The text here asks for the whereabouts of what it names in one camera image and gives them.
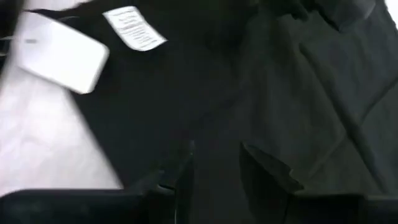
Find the white rounded rectangular block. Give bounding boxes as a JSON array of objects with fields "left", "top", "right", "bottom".
[{"left": 11, "top": 11, "right": 110, "bottom": 95}]

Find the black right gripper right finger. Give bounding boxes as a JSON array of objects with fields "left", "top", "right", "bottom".
[{"left": 238, "top": 142, "right": 304, "bottom": 224}]

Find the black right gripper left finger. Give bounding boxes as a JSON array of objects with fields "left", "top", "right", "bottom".
[{"left": 130, "top": 139, "right": 196, "bottom": 224}]

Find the black cloth napkin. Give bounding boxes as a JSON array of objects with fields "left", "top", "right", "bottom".
[{"left": 27, "top": 0, "right": 398, "bottom": 224}]

